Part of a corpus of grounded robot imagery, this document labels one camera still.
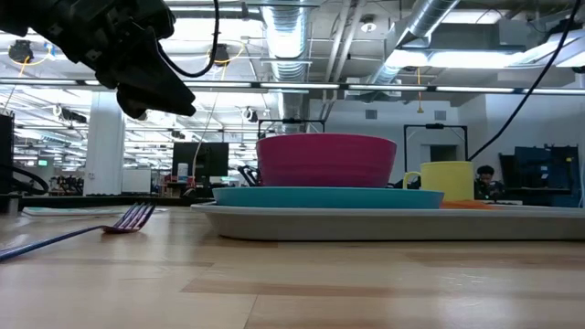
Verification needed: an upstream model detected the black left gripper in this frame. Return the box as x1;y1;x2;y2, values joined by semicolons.
43;0;197;121

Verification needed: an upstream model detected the iridescent metal fork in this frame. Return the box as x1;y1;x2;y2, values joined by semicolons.
0;202;157;263

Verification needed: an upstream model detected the magenta plastic bowl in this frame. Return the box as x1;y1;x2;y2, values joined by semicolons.
255;133;398;189

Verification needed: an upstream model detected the blue plastic plate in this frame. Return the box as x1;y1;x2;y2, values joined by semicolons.
212;186;445;210

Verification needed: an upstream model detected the yellow plastic mug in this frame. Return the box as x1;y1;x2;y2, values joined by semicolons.
402;160;475;203

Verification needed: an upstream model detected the orange cloth napkin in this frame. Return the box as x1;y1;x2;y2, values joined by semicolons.
440;199;495;211

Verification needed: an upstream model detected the grey plastic tray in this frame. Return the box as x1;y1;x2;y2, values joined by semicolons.
190;201;585;242

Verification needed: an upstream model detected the white pillar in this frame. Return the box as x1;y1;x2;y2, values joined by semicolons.
83;90;126;197

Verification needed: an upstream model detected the black monitor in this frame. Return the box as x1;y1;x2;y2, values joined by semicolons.
172;142;229;185

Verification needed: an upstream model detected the long ceiling light strip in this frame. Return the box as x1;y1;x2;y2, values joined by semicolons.
0;77;585;95

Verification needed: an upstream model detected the person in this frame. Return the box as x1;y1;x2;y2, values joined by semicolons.
473;164;506;201

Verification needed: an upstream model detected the blue machine cabinet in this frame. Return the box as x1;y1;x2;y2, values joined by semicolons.
497;144;582;208

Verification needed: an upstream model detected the black cable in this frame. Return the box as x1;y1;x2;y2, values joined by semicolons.
157;0;221;79
467;0;583;163

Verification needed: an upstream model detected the black ceiling camera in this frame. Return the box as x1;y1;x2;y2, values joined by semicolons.
208;43;232;68
7;38;35;64

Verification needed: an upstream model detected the black thick hose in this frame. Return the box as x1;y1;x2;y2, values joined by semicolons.
0;163;50;196

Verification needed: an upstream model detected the black frame stand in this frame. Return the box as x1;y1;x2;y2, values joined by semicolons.
257;118;327;140
403;122;470;174

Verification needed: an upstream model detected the silver ribbed ventilation duct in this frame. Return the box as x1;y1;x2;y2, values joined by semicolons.
365;0;461;88
261;0;313;134

